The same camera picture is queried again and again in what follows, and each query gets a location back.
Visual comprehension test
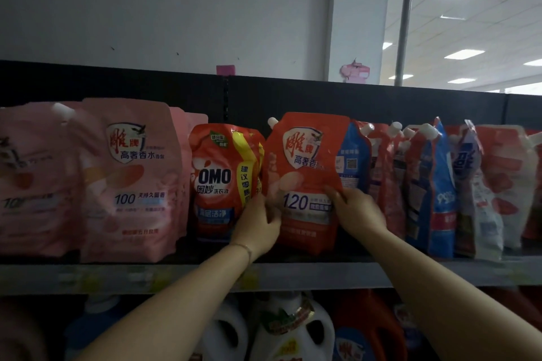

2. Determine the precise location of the white red Chaoneng pouch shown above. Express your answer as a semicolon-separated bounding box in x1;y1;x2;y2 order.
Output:
476;125;541;250

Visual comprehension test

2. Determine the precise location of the group of Chaoneng floral pouches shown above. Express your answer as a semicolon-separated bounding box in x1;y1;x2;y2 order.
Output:
448;119;507;262

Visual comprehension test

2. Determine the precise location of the row of coloured detergent jugs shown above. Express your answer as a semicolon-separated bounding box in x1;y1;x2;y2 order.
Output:
332;288;542;361

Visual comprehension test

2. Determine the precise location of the yellow price label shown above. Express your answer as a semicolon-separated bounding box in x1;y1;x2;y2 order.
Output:
126;270;164;290
59;270;100;290
239;267;260;290

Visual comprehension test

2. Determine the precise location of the blue detergent jug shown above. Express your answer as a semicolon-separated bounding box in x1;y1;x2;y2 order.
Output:
65;295;124;357

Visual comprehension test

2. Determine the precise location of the thin chain bracelet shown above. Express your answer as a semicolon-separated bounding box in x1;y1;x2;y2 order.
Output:
228;241;253;264

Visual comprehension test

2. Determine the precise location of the white detergent jug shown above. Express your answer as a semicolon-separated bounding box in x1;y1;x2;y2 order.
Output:
250;292;335;361
193;301;248;361

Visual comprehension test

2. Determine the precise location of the person's left hand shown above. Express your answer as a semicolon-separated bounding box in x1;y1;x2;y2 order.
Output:
230;193;283;264

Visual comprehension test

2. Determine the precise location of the pink bagged item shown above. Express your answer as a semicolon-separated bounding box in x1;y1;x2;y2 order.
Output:
340;59;370;85

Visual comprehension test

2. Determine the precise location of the blue Diao detergent pouch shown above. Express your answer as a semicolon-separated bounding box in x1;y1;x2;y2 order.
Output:
403;116;459;259
336;121;374;195

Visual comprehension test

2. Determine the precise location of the person's right forearm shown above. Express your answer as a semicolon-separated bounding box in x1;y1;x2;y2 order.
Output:
360;225;542;361

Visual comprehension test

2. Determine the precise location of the grey vertical pole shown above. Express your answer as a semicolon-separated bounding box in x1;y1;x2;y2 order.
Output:
394;0;418;87

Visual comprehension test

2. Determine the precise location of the dark metal shelf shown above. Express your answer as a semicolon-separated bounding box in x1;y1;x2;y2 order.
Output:
0;59;542;361

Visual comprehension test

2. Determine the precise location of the person's right hand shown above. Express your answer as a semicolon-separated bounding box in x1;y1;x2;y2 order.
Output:
324;185;390;240

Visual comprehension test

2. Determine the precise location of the person's left forearm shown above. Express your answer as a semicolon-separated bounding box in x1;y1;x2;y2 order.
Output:
78;244;253;361

